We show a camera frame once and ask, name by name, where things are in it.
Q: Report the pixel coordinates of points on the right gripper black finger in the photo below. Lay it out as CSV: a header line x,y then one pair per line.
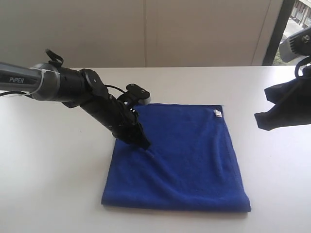
x,y
289,112
283,92

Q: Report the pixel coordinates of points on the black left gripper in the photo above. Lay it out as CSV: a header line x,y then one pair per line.
x,y
120,119

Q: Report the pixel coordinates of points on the blue microfiber towel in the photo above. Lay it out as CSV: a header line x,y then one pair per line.
x,y
190,165

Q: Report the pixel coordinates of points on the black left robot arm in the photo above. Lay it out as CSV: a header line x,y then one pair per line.
x,y
83,88

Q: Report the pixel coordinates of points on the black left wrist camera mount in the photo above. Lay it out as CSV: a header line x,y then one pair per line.
x,y
135,95

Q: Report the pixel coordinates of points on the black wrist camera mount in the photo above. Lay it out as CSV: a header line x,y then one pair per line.
x,y
135,95
298,44

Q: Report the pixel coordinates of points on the black window frame post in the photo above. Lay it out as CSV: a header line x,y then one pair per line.
x,y
279,28

